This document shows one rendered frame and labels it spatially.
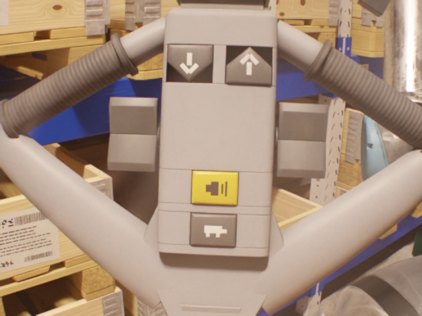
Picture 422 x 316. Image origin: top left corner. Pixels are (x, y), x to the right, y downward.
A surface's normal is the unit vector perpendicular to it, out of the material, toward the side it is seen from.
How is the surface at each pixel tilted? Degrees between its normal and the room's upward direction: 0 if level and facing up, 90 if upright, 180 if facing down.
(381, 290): 23
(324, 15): 90
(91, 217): 69
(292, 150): 57
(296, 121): 91
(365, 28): 90
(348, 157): 90
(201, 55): 74
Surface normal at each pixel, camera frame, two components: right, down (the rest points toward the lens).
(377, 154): -0.29, 0.07
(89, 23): 0.65, 0.26
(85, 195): 0.22, -0.28
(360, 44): -0.78, 0.19
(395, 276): -0.35, -0.92
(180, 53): -0.05, 0.06
